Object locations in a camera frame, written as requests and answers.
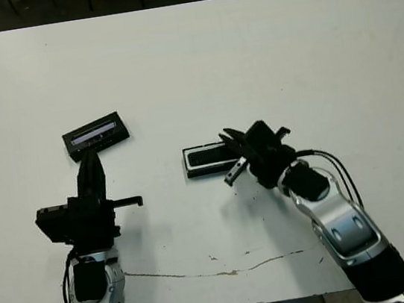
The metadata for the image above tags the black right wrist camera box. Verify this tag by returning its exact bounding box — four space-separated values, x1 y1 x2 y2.
243 118 278 150

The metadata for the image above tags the black box lid with window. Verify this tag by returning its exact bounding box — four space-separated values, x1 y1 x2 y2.
59 108 135 164

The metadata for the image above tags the black box with white insert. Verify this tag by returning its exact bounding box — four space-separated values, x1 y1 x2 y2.
180 137 245 180

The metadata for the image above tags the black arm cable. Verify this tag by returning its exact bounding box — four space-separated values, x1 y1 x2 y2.
295 143 365 217
56 252 82 303

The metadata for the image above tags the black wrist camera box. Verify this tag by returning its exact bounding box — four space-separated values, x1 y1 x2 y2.
243 118 278 150
33 203 75 248

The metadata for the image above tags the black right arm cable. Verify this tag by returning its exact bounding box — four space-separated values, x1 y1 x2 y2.
295 143 365 217

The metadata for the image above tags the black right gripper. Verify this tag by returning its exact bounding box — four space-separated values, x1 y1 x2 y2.
216 119 300 196

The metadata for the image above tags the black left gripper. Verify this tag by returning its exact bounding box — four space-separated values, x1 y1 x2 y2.
55 142 150 254

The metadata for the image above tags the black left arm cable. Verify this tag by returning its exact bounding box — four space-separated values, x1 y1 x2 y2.
56 252 82 303

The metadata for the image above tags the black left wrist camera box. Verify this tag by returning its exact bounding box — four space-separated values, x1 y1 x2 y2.
33 203 75 248

